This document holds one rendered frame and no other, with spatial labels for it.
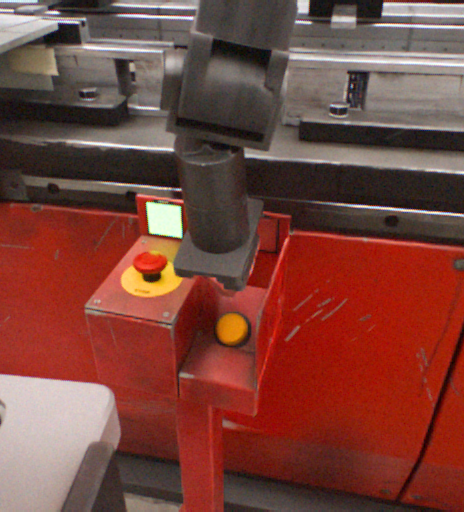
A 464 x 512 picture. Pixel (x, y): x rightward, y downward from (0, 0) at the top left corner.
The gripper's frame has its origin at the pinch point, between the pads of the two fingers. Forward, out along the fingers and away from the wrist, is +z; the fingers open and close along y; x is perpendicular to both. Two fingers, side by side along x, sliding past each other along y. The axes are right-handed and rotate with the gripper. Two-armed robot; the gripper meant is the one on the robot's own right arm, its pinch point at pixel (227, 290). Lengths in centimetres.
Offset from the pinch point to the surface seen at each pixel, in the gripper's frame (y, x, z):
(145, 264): 1.3, 9.9, -0.6
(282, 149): 23.3, -1.6, -1.5
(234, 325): 0.5, -0.1, 7.5
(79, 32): 34.3, 30.6, -10.3
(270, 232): 10.5, -2.6, 1.2
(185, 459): -8.1, 7.0, 32.8
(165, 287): 0.5, 7.7, 2.0
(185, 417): -5.6, 6.5, 23.4
